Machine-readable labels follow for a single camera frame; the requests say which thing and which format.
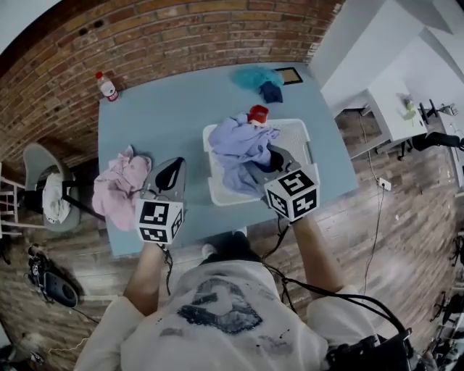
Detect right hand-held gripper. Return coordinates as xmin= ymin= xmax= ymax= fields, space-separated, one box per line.
xmin=249 ymin=144 xmax=320 ymax=223

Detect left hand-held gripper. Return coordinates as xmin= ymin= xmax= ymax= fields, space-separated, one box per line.
xmin=133 ymin=157 xmax=189 ymax=247

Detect white plastic laundry basket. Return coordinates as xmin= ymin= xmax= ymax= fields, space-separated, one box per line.
xmin=202 ymin=118 xmax=313 ymax=207

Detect lavender garment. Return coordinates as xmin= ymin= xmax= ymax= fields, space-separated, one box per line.
xmin=209 ymin=112 xmax=282 ymax=197

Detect pink garment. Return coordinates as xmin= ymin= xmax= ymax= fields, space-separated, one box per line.
xmin=91 ymin=144 xmax=153 ymax=232

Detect red garment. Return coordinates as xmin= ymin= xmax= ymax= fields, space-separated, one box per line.
xmin=246 ymin=104 xmax=270 ymax=126

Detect person's right forearm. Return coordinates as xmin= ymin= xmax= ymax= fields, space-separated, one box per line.
xmin=291 ymin=215 xmax=346 ymax=295

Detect person's left forearm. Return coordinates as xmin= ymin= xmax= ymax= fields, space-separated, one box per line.
xmin=123 ymin=242 xmax=172 ymax=317

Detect navy blue cloth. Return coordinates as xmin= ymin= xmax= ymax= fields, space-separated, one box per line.
xmin=259 ymin=81 xmax=284 ymax=104

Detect person's black trousers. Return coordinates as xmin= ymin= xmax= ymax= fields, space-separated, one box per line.
xmin=203 ymin=231 xmax=262 ymax=266

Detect black framed tan board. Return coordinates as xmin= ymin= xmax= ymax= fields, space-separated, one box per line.
xmin=274 ymin=66 xmax=304 ymax=86

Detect teal fluffy cloth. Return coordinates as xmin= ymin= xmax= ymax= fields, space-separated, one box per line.
xmin=231 ymin=66 xmax=284 ymax=92

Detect white crumpled garment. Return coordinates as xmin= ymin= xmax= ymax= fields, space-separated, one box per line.
xmin=42 ymin=172 xmax=72 ymax=225

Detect red-capped water bottle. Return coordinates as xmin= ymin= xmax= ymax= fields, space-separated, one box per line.
xmin=94 ymin=71 xmax=120 ymax=104

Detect white desk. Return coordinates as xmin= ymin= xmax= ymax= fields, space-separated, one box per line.
xmin=335 ymin=86 xmax=429 ymax=154

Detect grey shell chair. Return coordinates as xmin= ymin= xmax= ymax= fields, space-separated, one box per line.
xmin=22 ymin=143 xmax=107 ymax=233

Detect vase with pink flowers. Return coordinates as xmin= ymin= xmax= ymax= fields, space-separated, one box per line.
xmin=397 ymin=93 xmax=418 ymax=126

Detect black oval device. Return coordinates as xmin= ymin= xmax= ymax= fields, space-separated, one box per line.
xmin=28 ymin=244 xmax=79 ymax=309

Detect person's white printed shirt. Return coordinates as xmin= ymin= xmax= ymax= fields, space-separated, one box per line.
xmin=74 ymin=260 xmax=381 ymax=371

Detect white wooden stool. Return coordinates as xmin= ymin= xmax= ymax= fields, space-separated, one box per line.
xmin=0 ymin=162 xmax=27 ymax=237

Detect black office chair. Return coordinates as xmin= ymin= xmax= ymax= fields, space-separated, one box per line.
xmin=397 ymin=132 xmax=464 ymax=162

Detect black equipment pack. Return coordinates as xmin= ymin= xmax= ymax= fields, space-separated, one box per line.
xmin=326 ymin=328 xmax=415 ymax=371

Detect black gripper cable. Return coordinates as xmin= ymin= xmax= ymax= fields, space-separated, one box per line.
xmin=262 ymin=217 xmax=411 ymax=335

